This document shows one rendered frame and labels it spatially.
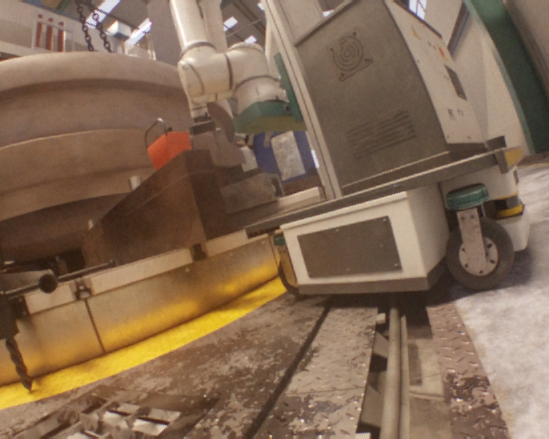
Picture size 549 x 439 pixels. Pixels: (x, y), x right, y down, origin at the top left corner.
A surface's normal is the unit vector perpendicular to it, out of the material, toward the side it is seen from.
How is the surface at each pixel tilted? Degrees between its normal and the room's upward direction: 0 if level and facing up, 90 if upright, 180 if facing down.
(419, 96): 90
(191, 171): 90
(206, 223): 90
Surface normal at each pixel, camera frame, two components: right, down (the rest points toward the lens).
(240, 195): -0.32, 0.09
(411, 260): -0.74, 0.22
